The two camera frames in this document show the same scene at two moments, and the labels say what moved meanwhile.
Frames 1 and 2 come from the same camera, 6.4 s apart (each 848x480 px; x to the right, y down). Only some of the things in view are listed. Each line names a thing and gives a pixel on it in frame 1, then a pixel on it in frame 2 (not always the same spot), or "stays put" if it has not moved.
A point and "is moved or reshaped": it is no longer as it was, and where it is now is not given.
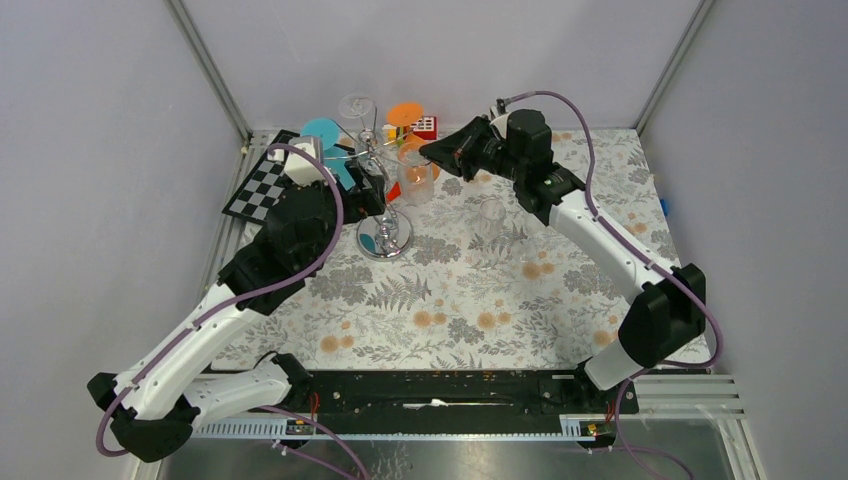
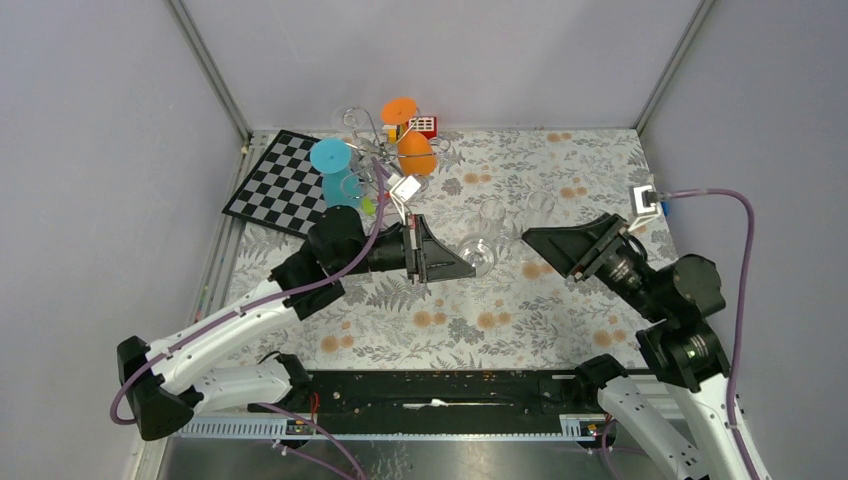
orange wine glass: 416,167 stays put
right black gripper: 456,151 to 570,248
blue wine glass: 329,131 is moved or reshaped
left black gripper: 370,198 to 428,258
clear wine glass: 523,251 to 478,249
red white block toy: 425,127 stays put
